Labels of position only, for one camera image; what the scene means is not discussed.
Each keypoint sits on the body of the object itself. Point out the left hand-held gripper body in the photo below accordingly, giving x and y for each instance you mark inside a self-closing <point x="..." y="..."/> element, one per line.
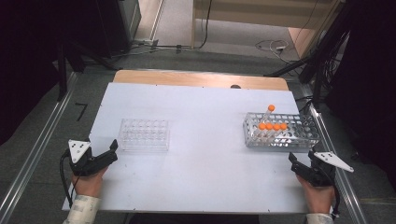
<point x="78" y="150"/>

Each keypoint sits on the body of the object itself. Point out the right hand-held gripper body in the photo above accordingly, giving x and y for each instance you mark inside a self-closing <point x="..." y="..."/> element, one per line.
<point x="327" y="159"/>

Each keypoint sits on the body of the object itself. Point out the perforated metal tube rack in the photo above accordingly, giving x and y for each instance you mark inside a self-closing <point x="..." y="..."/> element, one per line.
<point x="295" y="133"/>

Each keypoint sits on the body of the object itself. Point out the clear plastic tube rack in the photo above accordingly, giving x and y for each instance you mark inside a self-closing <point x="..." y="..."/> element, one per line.
<point x="144" y="135"/>

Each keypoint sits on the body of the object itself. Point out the person's left hand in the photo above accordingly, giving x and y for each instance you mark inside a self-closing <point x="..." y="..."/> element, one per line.
<point x="88" y="185"/>

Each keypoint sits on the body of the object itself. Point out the person's right hand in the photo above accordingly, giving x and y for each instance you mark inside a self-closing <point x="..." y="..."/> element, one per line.
<point x="317" y="197"/>

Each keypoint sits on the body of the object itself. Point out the black metal stand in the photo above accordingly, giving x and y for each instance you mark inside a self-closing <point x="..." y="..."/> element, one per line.
<point x="62" y="74"/>
<point x="323" y="46"/>

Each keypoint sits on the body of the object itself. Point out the white board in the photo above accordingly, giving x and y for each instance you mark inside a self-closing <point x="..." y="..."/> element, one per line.
<point x="199" y="118"/>

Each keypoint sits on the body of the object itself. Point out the dark curtain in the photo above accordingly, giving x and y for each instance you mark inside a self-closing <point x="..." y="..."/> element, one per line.
<point x="370" y="77"/>
<point x="28" y="62"/>

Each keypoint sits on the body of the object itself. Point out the dark table grommet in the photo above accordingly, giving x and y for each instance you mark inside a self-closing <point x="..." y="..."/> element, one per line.
<point x="235" y="86"/>

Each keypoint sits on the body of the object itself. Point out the wooden table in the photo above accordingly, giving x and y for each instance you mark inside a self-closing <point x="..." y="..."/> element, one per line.
<point x="186" y="79"/>

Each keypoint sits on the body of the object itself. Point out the person's dark clothing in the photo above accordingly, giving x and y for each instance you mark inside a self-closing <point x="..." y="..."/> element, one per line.
<point x="193" y="219"/>

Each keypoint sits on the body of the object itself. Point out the dark grey cabinet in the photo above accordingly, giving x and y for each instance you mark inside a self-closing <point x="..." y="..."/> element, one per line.
<point x="120" y="25"/>

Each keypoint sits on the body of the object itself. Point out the light wooden furniture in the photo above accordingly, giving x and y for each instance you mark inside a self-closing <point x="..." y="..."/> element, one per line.
<point x="264" y="14"/>

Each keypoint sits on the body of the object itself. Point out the aluminium floor rail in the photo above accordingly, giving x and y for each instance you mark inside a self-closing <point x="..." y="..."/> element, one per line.
<point x="345" y="186"/>
<point x="40" y="146"/>

